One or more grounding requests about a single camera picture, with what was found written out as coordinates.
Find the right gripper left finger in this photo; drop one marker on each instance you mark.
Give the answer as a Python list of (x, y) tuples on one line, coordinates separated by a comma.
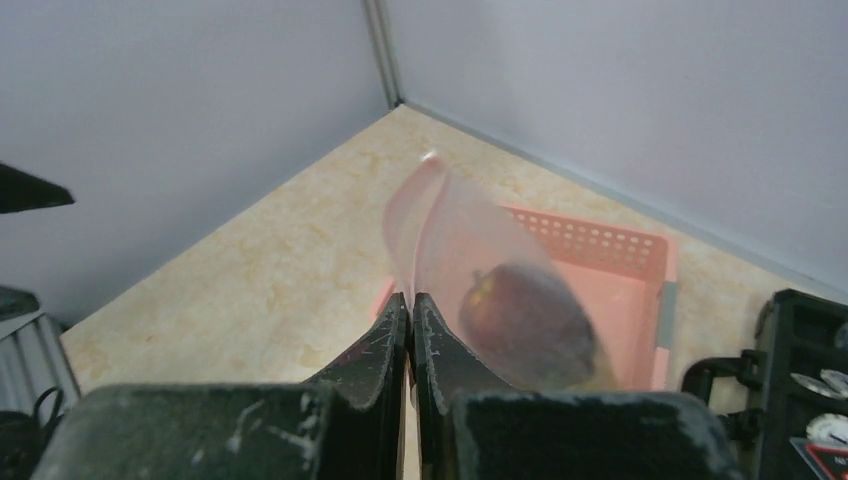
[(344, 422)]

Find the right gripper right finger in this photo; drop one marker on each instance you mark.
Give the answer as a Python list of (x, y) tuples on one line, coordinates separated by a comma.
[(473, 425)]

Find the black poker chip case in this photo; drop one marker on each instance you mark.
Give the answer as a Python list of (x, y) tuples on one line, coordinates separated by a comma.
[(794, 422)]

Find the pink plastic basket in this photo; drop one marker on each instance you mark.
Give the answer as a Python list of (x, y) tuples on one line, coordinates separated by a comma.
[(627, 280)]

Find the dark purple plum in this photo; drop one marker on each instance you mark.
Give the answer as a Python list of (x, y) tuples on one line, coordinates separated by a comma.
[(526, 325)]

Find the clear zip top bag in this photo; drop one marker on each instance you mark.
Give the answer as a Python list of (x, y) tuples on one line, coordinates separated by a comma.
[(439, 228)]

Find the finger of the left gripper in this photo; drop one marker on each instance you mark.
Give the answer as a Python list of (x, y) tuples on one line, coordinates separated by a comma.
[(22, 191)]

